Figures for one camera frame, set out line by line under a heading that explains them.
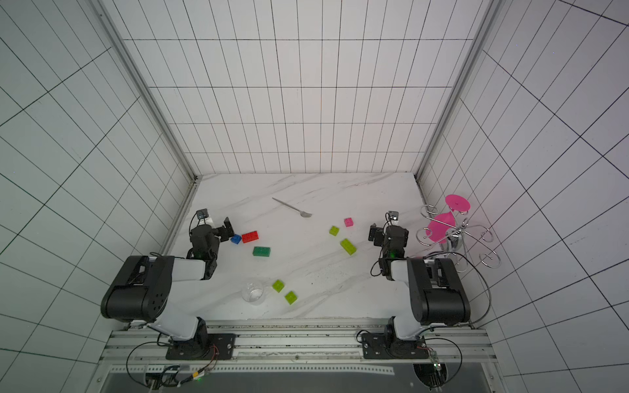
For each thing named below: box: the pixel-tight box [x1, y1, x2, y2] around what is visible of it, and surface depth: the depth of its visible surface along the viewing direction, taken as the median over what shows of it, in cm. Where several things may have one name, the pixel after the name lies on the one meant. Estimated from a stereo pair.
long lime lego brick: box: [339, 238, 358, 256], surface depth 96 cm
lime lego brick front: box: [285, 290, 298, 305], surface depth 84 cm
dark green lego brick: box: [252, 246, 272, 258], surface depth 94 cm
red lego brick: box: [241, 230, 259, 244], surface depth 99 cm
